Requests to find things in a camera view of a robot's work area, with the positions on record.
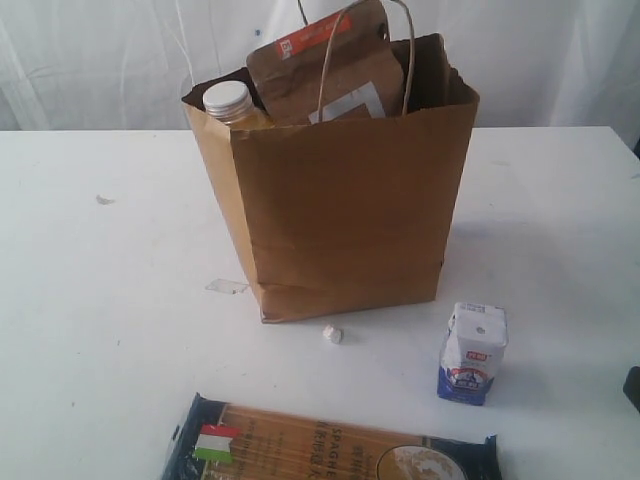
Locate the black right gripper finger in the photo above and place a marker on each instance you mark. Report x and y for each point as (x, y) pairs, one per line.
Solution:
(631, 387)

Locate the yellow millet bottle white cap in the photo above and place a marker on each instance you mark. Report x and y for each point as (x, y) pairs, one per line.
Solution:
(231, 103)

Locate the small white candy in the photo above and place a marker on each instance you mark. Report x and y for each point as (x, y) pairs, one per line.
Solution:
(333, 334)

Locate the clear tape piece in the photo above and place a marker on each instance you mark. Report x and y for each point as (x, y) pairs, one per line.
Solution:
(227, 287)

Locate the small white blue milk carton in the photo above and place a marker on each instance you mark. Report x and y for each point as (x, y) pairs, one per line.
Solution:
(472, 352)

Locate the brown paper bag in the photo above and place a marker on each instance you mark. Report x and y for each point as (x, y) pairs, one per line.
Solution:
(344, 215)

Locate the spaghetti packet dark blue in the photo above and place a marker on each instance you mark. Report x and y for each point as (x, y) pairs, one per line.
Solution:
(220, 440)

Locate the brown snack pouch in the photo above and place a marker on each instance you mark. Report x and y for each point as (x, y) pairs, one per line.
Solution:
(340, 67)

